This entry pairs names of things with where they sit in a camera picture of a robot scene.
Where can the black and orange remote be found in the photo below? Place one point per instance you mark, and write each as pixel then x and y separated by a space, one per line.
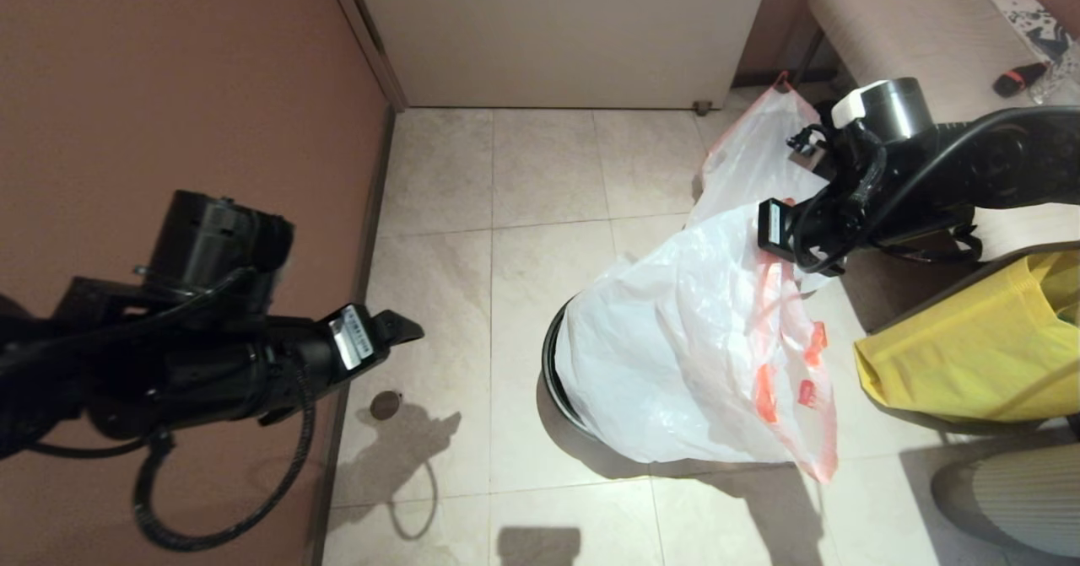
pixel 1019 79

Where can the white door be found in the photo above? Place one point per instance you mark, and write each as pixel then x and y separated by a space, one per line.
pixel 557 35

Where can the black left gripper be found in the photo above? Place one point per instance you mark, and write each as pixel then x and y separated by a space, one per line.
pixel 295 372

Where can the small silver wrist camera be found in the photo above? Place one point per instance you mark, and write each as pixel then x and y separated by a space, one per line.
pixel 350 338
pixel 772 226

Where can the grey ribbed rounded object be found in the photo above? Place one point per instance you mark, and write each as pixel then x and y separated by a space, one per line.
pixel 1004 507

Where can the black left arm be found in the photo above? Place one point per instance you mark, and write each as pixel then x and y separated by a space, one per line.
pixel 169 363

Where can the beige bench with metal legs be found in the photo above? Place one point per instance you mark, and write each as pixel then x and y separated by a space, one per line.
pixel 928 35

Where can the yellow bag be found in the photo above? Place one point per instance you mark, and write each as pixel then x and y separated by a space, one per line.
pixel 953 355

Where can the black and white brochure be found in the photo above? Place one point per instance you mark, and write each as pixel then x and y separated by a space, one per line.
pixel 1036 24

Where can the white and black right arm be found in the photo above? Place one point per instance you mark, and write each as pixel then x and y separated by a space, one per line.
pixel 970 169

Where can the translucent white trash bag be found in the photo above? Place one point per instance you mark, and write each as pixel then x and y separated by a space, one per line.
pixel 675 363

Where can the black trash bin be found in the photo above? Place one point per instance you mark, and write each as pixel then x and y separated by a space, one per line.
pixel 553 380

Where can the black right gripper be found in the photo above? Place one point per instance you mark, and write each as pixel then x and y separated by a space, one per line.
pixel 835 229

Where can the beige door frame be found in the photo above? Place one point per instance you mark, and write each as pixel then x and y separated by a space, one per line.
pixel 367 43

